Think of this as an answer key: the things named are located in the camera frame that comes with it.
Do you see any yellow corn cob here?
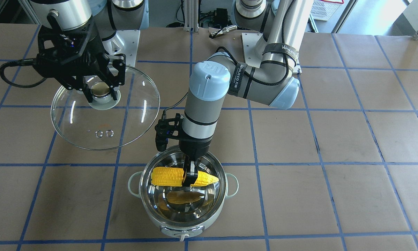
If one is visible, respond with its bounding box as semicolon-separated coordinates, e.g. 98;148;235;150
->
151;167;219;187

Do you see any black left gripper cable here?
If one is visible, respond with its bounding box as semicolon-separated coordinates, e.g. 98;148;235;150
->
162;0;297;121

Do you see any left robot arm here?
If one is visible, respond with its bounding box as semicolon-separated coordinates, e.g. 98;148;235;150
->
151;0;313;187

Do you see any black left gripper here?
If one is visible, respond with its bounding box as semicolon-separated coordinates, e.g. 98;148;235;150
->
155;112;213;187

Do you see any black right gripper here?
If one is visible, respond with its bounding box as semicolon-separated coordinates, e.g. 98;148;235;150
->
32;23;127;103

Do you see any glass pot lid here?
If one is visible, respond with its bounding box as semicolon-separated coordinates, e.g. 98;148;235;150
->
51;66;160;151

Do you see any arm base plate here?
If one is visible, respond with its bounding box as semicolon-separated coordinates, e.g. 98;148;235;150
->
241;32;302;75
103;30;141;67

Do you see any white plastic basket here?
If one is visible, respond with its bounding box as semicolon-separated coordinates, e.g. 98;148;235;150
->
311;0;344;21

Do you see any pale green cooking pot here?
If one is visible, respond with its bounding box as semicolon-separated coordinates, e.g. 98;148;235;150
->
127;146;232;241

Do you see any black power adapter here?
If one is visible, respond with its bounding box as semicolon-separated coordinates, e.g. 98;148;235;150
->
212;8;229;28

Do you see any aluminium frame post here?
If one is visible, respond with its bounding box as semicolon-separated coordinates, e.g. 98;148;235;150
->
183;0;199;33

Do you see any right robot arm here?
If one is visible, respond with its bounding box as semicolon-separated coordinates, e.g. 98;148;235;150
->
29;0;149;105

